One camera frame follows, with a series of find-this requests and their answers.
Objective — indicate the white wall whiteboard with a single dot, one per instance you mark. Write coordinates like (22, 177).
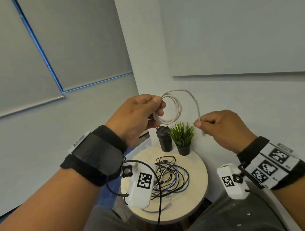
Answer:
(226, 35)

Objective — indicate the small potted grass plant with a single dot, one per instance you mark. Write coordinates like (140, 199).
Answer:
(182, 135)

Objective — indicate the person's left forearm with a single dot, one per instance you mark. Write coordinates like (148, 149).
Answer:
(47, 202)

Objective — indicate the black marker wristband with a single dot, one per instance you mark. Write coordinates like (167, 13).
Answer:
(95, 154)
(252, 147)

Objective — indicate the black tumbler with lid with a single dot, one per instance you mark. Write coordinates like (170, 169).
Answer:
(165, 142)

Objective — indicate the person's left hand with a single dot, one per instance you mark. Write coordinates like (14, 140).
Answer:
(133, 116)

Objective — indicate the person's right hand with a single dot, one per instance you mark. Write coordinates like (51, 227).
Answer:
(226, 128)

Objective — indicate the person's right forearm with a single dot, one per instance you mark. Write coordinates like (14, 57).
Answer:
(290, 204)

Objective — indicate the round white table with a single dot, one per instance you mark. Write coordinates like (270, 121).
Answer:
(195, 180)

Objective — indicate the person's dark trousers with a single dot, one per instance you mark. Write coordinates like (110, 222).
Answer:
(226, 214)

